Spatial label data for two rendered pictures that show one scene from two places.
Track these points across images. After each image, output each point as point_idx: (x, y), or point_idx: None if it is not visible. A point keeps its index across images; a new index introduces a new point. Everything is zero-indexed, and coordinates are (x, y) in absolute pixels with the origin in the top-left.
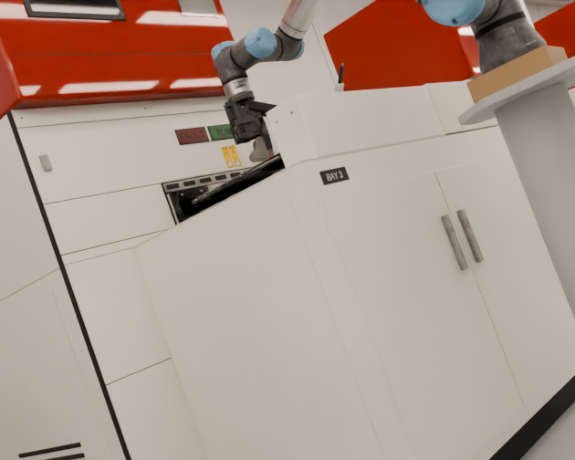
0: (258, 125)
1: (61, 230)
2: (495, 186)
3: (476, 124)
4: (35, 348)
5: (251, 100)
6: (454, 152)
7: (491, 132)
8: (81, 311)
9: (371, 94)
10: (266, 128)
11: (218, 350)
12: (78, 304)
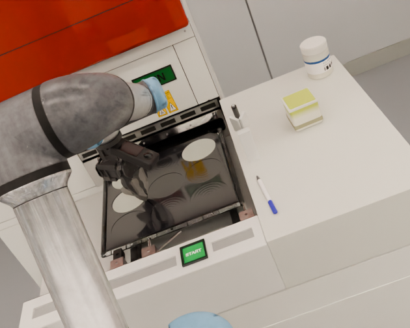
0: (119, 175)
1: None
2: (370, 315)
3: (372, 254)
4: None
5: (111, 148)
6: (297, 303)
7: (407, 252)
8: (16, 257)
9: (144, 294)
10: (125, 182)
11: None
12: (13, 253)
